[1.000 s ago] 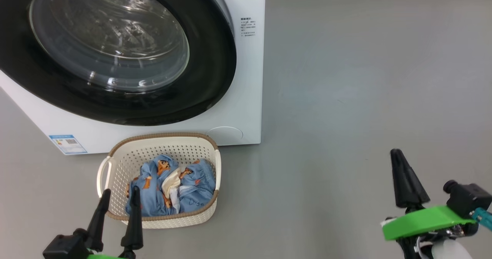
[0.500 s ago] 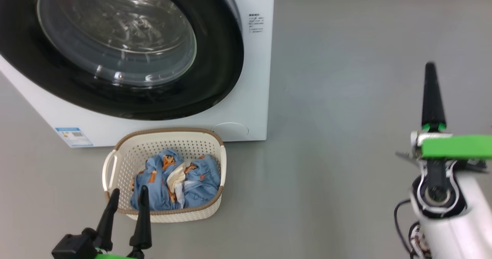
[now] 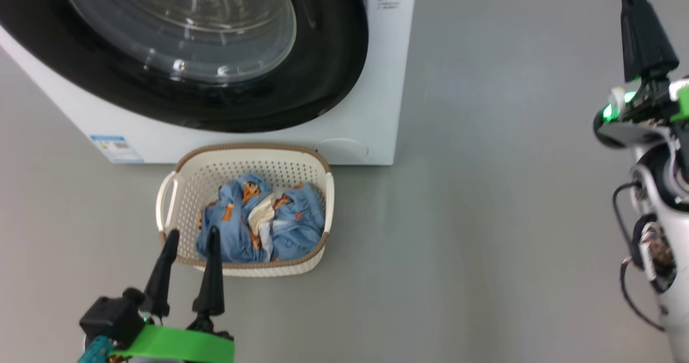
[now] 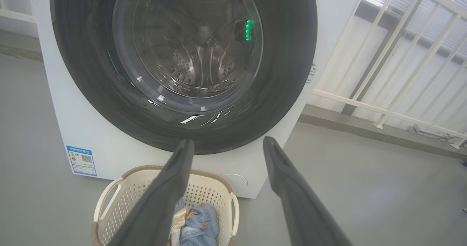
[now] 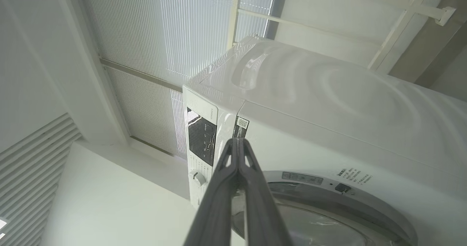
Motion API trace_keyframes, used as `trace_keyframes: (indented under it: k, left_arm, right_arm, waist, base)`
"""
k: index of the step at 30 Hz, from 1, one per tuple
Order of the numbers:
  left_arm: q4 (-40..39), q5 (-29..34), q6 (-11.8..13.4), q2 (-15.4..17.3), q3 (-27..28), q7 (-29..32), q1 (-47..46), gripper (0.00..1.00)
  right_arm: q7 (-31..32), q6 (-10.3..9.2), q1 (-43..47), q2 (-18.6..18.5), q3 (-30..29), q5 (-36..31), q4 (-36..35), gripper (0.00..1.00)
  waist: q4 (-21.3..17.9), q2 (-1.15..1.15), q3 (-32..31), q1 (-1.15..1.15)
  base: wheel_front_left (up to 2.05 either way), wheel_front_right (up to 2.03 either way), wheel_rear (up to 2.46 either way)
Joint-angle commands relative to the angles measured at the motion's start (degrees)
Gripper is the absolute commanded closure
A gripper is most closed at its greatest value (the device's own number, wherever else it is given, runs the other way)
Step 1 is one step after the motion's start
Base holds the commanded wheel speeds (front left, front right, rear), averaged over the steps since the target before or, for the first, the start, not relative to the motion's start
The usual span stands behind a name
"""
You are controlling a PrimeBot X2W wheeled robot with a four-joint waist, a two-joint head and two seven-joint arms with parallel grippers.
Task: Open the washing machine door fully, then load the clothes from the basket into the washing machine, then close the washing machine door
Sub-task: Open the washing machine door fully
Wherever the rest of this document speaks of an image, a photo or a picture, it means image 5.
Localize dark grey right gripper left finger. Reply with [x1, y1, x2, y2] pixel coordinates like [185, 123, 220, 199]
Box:
[184, 138, 239, 246]

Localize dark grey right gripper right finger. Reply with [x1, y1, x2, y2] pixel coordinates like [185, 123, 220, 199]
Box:
[239, 138, 294, 246]

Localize grey rubber door gasket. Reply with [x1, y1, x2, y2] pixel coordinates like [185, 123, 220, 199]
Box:
[268, 182, 405, 246]

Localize white front-load washing machine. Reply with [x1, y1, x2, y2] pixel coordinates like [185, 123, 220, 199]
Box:
[182, 34, 467, 246]

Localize white washer dial knob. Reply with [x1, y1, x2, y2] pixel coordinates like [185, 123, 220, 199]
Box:
[189, 170, 206, 187]

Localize grey instruction label plate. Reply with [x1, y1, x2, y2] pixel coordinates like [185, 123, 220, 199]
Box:
[282, 172, 324, 185]

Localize black washer control panel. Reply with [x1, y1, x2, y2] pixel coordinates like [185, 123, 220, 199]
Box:
[187, 107, 217, 166]

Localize QR code sticker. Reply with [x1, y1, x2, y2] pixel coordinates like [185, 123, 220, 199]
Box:
[233, 116, 250, 139]

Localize printed warning text label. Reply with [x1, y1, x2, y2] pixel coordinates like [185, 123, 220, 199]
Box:
[336, 168, 374, 184]

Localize white pleated window blind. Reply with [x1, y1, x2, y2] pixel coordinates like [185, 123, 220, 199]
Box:
[78, 0, 278, 159]

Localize white louvred vent panel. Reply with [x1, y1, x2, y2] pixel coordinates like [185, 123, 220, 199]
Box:
[0, 113, 82, 246]

